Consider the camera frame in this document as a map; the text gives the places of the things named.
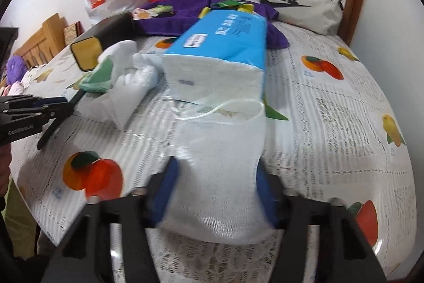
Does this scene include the purple towel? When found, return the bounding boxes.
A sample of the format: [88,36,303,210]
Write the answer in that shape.
[132,0,291,50]

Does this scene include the wooden bench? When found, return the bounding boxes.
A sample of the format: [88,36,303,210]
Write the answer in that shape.
[14,13,82,69]

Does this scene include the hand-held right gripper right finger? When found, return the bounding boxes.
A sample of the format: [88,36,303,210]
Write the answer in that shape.
[254,166,388,283]

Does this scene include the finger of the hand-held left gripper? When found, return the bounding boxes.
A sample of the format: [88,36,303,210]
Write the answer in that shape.
[33,96,69,105]
[36,102,75,151]

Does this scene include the person's left hand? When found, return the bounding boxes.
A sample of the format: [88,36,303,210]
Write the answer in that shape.
[0,145,12,201]

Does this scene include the blue tissue pack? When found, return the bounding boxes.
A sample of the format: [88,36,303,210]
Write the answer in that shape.
[161,9,270,105]

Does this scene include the black rectangular box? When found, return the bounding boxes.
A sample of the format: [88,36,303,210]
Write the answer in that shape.
[70,12,135,72]

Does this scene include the purple fluffy item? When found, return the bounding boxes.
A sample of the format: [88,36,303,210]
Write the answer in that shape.
[5,55,28,85]

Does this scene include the fruit print tablecloth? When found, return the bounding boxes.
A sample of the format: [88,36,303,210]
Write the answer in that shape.
[9,18,418,283]

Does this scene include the green cloth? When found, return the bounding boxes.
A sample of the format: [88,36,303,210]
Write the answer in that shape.
[77,57,115,93]

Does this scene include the white crumpled cloth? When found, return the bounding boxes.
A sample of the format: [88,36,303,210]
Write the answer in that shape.
[98,40,158,94]

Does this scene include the white mesh bag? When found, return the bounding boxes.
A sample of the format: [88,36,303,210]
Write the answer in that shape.
[162,98,283,244]

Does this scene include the dark green packet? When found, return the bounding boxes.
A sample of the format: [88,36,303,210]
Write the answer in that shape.
[211,0,244,10]

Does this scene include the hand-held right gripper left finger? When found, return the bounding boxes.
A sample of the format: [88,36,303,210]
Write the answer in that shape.
[40,157,181,283]

